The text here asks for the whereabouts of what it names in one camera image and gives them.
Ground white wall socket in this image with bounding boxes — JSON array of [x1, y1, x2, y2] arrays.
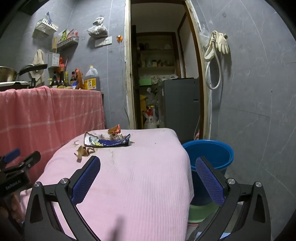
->
[[94, 36, 112, 48]]

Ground red orange snack wrapper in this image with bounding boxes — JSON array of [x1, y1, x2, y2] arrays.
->
[[108, 124, 121, 135]]

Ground green plastic basin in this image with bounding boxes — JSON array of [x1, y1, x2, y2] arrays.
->
[[188, 202, 220, 223]]

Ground wall shelf with packets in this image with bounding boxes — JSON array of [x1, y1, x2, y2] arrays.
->
[[57, 29, 79, 50]]

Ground pink cloth on table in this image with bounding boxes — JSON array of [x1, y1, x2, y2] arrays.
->
[[19, 127, 194, 241]]

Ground white box on wall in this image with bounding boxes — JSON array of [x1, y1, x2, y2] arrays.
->
[[48, 52, 60, 68]]

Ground dark sauce bottle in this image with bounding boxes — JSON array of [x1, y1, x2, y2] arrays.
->
[[57, 71, 66, 89]]

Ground orange wall hook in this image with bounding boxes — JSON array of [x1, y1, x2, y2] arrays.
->
[[116, 35, 123, 43]]

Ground large oil jug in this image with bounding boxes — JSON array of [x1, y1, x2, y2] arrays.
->
[[84, 65, 100, 91]]

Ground white wall basket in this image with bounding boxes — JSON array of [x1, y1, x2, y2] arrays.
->
[[35, 18, 59, 35]]

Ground brown snack bag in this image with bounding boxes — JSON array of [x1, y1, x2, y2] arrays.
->
[[75, 68, 84, 89]]

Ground blue plastic bucket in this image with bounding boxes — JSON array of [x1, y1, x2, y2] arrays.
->
[[183, 140, 234, 206]]

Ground plastic bag on wall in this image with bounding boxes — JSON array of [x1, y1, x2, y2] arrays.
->
[[87, 16, 108, 39]]

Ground blue snack wrapper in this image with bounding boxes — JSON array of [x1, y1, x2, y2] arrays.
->
[[84, 132, 131, 148]]

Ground person's left hand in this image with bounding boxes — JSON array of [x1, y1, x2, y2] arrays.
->
[[1, 193, 24, 223]]

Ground red white rice bag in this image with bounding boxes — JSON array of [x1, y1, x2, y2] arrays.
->
[[144, 105, 158, 129]]

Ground brown dry peel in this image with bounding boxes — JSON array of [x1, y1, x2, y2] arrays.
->
[[74, 146, 95, 162]]

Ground metal wok with handle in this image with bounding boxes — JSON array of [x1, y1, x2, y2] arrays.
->
[[0, 64, 48, 82]]

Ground red plaid cloth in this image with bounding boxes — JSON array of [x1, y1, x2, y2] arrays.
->
[[1, 87, 105, 182]]

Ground beige hanging towel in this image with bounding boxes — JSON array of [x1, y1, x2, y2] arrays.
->
[[28, 49, 46, 87]]

